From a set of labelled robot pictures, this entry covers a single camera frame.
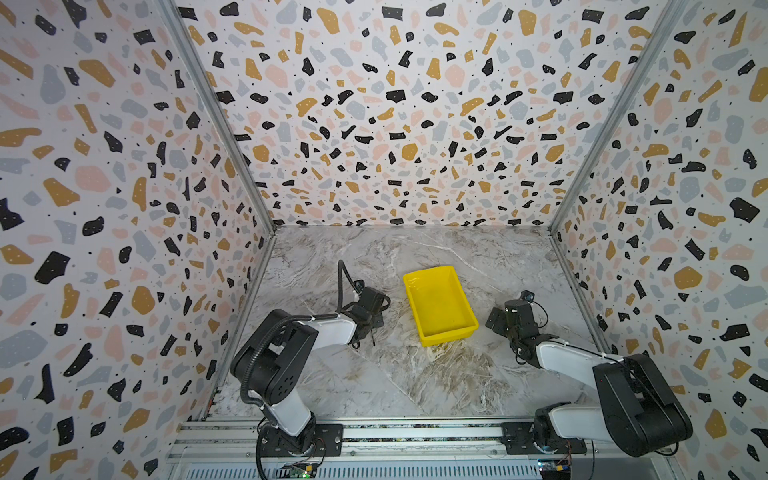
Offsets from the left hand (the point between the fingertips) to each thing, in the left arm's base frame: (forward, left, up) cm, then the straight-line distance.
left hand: (374, 309), depth 95 cm
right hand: (-2, -40, +2) cm, 40 cm away
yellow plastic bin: (+1, -21, 0) cm, 21 cm away
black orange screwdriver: (-10, 0, -2) cm, 10 cm away
